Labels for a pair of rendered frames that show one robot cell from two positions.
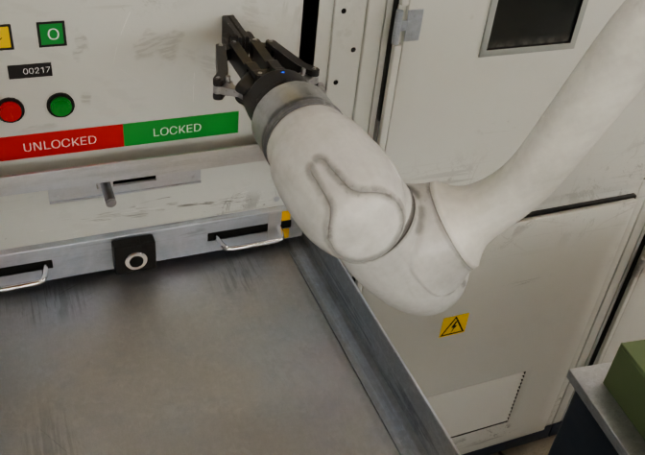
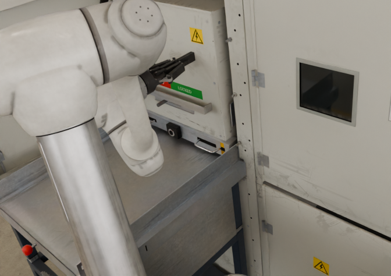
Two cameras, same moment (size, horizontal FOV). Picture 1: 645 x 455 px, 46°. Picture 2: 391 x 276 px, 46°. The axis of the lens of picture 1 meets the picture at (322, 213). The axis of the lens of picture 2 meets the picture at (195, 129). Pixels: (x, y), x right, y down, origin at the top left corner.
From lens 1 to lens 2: 134 cm
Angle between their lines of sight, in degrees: 60
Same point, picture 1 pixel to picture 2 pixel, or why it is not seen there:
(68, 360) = not seen: hidden behind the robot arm
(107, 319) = not seen: hidden behind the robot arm
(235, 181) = (205, 120)
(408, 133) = (270, 134)
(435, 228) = (120, 134)
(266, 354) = (163, 181)
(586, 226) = not seen: outside the picture
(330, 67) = (237, 87)
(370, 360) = (178, 204)
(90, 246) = (164, 120)
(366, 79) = (252, 98)
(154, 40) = (173, 53)
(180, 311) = (169, 155)
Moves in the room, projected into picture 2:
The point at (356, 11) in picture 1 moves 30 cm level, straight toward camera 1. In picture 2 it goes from (242, 66) to (149, 92)
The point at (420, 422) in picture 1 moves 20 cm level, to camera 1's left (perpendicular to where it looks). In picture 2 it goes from (146, 222) to (130, 185)
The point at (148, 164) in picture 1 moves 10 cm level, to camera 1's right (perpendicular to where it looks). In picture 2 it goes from (168, 96) to (177, 109)
